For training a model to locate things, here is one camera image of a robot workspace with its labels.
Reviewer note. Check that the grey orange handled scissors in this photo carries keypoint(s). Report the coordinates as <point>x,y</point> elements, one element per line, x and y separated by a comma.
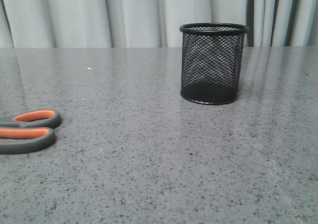
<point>28,132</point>

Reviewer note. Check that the black mesh metal bucket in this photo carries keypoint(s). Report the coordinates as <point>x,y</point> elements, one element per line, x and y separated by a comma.
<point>211,62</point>

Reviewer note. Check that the grey pleated curtain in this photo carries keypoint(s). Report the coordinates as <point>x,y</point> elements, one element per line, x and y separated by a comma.
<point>151,23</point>

